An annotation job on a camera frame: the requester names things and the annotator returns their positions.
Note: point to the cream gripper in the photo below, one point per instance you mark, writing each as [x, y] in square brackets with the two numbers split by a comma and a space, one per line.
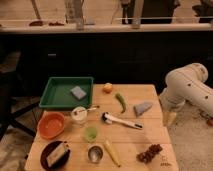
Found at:
[168, 118]

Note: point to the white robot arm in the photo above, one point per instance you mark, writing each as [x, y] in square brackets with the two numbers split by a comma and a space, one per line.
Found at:
[186, 84]

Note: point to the grey wedge sponge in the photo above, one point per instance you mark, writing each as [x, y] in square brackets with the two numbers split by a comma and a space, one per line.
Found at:
[139, 109]

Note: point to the green chili pepper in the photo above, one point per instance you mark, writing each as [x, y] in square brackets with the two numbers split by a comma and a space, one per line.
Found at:
[121, 100]

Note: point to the brown grape bunch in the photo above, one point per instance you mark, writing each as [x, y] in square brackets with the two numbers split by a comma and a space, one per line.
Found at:
[150, 153]

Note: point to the orange fruit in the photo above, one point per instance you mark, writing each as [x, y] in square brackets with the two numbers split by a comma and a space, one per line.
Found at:
[107, 88]

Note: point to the green small cup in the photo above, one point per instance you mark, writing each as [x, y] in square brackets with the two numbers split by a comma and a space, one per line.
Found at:
[90, 133]

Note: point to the small metal cup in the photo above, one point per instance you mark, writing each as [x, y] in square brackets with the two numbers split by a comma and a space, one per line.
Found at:
[95, 154]

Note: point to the white cup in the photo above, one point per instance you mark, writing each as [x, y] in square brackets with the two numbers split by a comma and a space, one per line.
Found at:
[79, 115]

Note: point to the grey sponge in tray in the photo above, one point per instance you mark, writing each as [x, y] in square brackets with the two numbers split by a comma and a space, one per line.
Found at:
[78, 92]

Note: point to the beige block in bowl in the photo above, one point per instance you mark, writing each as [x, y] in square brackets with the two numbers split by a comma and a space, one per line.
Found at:
[57, 154]

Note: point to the green plastic tray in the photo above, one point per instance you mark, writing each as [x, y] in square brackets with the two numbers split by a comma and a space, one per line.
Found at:
[57, 95]

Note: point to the black bowl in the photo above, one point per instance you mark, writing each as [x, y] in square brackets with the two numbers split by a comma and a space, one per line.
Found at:
[47, 151]

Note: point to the orange bowl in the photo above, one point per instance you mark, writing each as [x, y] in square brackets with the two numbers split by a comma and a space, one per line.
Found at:
[51, 125]

